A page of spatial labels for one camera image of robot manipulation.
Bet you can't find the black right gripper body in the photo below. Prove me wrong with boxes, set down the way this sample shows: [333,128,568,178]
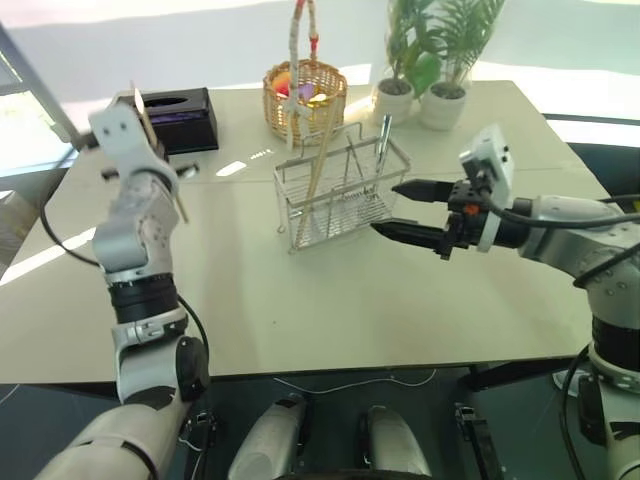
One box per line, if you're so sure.
[437,178,495,262]

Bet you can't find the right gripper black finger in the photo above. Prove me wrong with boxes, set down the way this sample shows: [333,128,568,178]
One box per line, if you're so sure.
[391,178,455,205]
[368,219,451,254]

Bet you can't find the wooden chopstick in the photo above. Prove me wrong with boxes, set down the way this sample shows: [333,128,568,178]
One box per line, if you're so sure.
[128,78,191,225]
[295,95,337,250]

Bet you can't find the metal spoon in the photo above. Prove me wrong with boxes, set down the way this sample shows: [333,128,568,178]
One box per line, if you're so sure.
[367,112,394,211]

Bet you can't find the black tissue box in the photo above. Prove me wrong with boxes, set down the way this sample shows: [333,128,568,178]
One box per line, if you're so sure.
[135,87,221,156]

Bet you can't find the green plant in white pot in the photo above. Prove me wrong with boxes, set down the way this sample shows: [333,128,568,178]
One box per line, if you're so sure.
[373,0,444,127]
[418,0,507,132]

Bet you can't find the grey rounded shell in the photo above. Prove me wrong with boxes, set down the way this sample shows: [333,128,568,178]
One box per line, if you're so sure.
[357,403,434,480]
[227,393,310,480]

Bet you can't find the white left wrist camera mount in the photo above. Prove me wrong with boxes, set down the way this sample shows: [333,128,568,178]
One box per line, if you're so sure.
[88,103,179,197]

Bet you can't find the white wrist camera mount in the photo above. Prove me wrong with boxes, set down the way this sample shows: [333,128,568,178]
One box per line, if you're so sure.
[458,123,516,253]
[88,103,179,197]

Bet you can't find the grey metal frame post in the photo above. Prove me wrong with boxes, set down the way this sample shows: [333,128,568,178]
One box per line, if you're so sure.
[0,19,84,149]

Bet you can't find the silver wire basket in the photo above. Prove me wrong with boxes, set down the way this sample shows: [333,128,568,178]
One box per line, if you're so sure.
[272,121,413,255]

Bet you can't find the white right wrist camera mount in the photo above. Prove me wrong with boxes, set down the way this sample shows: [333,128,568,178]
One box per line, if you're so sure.
[458,123,516,253]

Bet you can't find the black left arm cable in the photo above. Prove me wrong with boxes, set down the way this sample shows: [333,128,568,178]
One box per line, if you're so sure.
[39,197,211,376]

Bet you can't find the wicker basket with handle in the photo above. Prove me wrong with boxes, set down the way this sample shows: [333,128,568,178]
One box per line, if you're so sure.
[262,0,349,150]

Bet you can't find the black table frame bar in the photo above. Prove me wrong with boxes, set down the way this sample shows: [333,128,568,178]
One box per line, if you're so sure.
[468,355,571,392]

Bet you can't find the thin white floor cable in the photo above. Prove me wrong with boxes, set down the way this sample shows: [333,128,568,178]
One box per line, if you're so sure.
[272,368,440,397]

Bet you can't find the black floor bracket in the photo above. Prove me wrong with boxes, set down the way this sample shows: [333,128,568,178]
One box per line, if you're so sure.
[453,402,496,480]
[187,407,221,451]

